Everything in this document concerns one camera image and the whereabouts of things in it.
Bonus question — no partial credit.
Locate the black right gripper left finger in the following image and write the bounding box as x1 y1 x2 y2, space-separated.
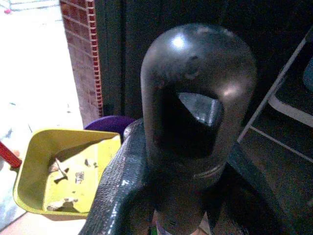
80 118 157 235

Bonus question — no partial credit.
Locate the purple plastic bucket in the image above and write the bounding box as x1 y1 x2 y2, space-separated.
84 115 136 138

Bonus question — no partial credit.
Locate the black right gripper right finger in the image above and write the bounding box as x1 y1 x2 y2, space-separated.
210 144 294 235

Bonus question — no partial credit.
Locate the red brick pillar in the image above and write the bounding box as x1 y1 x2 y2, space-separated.
59 0 105 126

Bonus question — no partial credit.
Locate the yellow dustpan with red handle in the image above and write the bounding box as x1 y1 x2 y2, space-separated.
0 129 122 221

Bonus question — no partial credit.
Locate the white metal rack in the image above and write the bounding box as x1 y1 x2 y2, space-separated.
238 31 313 158

